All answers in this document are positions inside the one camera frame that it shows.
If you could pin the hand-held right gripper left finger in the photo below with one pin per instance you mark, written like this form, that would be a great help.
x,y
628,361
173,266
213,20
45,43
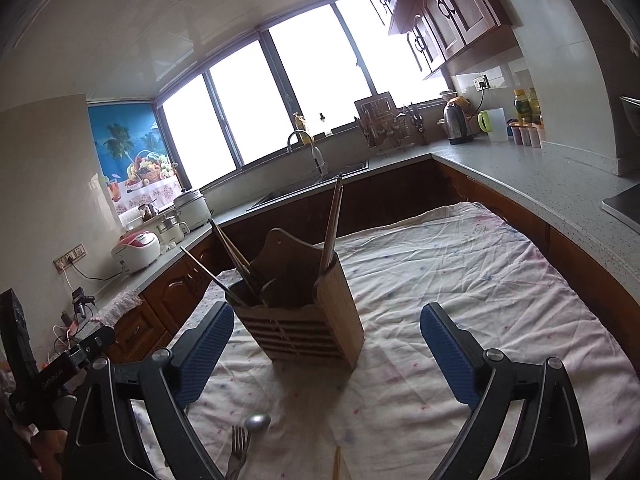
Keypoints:
x,y
202,355

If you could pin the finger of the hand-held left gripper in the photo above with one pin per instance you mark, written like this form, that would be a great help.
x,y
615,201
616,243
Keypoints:
x,y
97,340

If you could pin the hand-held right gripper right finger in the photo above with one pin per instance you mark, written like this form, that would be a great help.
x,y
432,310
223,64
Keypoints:
x,y
450,355

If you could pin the wooden utensil holder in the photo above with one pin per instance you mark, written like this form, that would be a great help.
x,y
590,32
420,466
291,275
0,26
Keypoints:
x,y
300,330

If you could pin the wooden chopstick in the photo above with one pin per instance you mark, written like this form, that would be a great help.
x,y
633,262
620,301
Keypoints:
x,y
330,235
225,244
337,465
338,210

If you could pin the person's left hand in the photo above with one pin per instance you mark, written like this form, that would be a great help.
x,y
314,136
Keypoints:
x,y
50,455

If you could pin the white lace cloth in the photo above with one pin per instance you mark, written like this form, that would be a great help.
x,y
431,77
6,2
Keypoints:
x,y
117,307

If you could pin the small black device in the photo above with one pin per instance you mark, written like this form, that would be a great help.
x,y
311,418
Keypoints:
x,y
82,302

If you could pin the brown wooden base cabinets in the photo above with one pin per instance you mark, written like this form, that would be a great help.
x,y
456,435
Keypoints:
x,y
165,290

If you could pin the metal spoon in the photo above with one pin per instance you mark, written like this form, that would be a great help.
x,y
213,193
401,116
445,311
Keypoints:
x,y
257,421

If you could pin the white printed tablecloth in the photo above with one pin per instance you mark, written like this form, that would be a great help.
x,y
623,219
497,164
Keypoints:
x,y
450,260

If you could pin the white and red rice cooker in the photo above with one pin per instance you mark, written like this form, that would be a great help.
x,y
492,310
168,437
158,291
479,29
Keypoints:
x,y
137,252

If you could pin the metal fork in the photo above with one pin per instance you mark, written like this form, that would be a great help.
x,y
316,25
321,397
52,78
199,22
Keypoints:
x,y
239,452

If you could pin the small white pot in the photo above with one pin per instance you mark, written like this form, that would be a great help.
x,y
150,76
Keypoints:
x,y
172,232

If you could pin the white electric cooker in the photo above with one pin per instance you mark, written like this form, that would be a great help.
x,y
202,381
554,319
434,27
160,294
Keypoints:
x,y
192,210

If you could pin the fruit print window blind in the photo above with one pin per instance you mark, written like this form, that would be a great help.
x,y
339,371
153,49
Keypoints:
x,y
130,150

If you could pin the kitchen sink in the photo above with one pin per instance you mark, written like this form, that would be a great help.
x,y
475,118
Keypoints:
x,y
300,187

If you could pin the metal kitchen faucet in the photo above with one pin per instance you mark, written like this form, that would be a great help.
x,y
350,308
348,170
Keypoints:
x,y
320,162

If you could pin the white spice jar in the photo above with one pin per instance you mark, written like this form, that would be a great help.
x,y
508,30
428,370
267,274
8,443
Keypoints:
x,y
525,136
515,135
537,137

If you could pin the dark utensil jar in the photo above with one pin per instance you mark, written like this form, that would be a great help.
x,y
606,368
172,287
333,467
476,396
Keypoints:
x,y
417,127

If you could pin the gas stove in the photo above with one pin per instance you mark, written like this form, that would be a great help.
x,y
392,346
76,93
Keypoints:
x,y
625,205

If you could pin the steel electric kettle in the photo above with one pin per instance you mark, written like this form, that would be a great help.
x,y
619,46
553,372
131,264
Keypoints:
x,y
457,122

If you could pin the dish rack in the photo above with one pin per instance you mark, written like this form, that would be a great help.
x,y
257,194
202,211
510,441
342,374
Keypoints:
x,y
380,120

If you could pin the small yellow bottle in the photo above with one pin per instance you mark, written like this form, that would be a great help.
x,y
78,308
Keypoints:
x,y
300,122

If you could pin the white pump bottle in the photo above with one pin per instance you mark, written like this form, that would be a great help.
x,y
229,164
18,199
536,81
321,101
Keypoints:
x,y
325,125

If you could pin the kitchen window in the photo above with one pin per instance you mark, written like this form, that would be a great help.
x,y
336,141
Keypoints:
x,y
310,85

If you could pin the wall socket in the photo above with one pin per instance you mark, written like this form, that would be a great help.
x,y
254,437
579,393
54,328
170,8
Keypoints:
x,y
70,257
481,82

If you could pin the brown wooden wall cabinets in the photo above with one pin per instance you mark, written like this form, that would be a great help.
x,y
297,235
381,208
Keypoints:
x,y
450,10

